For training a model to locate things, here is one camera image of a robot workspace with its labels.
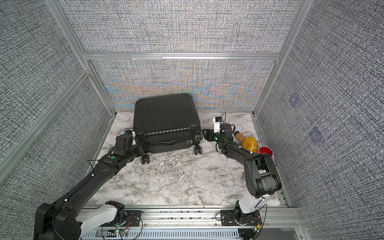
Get aluminium cage frame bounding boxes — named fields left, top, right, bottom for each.
left=0, top=0, right=384, bottom=184

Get aluminium front rail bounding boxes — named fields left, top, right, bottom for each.
left=82, top=205, right=311, bottom=240

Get white cup red inside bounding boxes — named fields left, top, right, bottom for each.
left=259, top=147, right=274, bottom=157

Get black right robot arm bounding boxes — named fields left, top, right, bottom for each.
left=202, top=122, right=282, bottom=226

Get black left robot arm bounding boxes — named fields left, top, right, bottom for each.
left=34, top=135, right=143, bottom=240

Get white perforated plate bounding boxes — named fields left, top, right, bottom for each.
left=257, top=141, right=275, bottom=162

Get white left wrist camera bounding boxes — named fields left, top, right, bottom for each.
left=123, top=129, right=134, bottom=136

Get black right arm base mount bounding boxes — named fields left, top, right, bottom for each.
left=220, top=209, right=262, bottom=227

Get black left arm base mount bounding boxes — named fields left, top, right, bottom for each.
left=102, top=210, right=142, bottom=227

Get black ribbed hard-shell suitcase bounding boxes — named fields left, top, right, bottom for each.
left=133, top=93, right=203, bottom=165

